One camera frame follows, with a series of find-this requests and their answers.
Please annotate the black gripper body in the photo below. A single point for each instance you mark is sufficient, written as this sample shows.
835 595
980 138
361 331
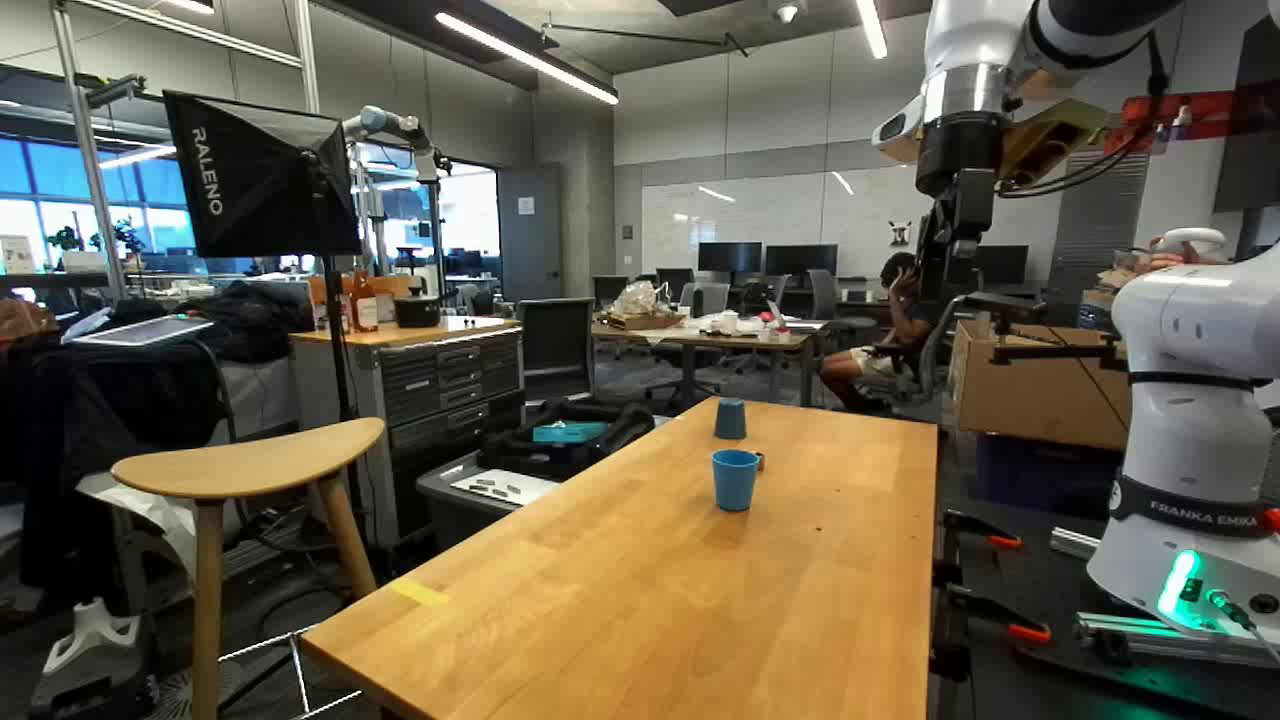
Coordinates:
957 173

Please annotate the grey drawer cabinet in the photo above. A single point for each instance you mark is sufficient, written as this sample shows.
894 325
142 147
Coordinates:
436 392

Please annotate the seated person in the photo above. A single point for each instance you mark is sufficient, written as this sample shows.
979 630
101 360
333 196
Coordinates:
911 316

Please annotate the light blue cup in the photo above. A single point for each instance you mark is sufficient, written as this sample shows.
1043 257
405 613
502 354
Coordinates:
734 478

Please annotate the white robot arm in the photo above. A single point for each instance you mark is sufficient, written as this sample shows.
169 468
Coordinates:
1190 535

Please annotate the orange-handled clamp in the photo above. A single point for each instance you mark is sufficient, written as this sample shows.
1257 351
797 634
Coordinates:
986 528
1011 620

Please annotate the dark blue upside-down cup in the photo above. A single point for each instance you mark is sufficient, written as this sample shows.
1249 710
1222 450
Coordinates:
728 421

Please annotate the wooden stool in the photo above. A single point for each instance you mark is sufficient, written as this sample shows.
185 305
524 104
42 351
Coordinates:
216 474

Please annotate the black softbox light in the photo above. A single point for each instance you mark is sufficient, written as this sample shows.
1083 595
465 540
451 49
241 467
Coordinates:
261 182

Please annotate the teal case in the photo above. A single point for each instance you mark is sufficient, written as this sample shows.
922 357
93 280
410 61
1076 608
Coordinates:
570 432

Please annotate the cardboard box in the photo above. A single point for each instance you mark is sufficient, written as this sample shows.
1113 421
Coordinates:
1037 383

